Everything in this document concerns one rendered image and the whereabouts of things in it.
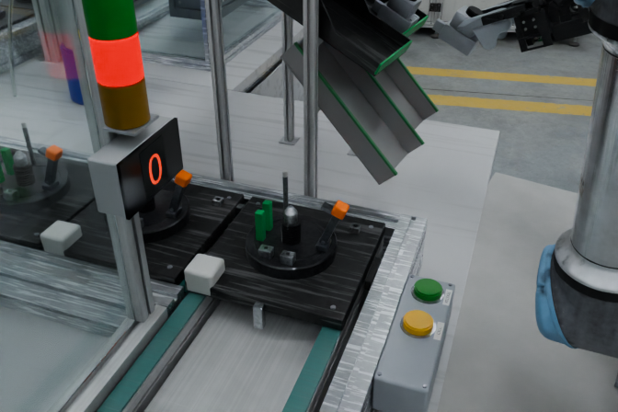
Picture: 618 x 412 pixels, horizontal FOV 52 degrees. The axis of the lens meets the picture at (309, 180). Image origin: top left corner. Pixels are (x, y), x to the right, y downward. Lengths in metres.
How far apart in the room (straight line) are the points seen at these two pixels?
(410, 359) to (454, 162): 0.71
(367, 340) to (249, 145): 0.75
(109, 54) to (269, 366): 0.46
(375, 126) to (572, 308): 0.54
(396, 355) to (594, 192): 0.32
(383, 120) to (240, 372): 0.56
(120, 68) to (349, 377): 0.45
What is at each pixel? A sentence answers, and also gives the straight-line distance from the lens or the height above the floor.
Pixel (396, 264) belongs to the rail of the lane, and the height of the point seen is 0.95.
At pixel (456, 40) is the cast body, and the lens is 1.17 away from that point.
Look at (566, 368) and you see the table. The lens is 1.03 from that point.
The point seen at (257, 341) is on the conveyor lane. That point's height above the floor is 0.92.
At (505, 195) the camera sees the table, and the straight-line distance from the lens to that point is 1.38.
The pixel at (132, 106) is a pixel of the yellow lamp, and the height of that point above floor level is 1.29.
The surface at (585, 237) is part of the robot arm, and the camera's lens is 0.74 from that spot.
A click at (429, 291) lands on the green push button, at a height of 0.97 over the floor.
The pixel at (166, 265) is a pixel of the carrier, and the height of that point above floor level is 0.97.
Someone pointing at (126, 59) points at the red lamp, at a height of 1.34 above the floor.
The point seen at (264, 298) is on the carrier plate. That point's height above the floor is 0.97.
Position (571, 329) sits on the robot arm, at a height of 1.05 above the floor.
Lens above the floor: 1.57
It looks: 32 degrees down
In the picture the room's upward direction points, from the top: straight up
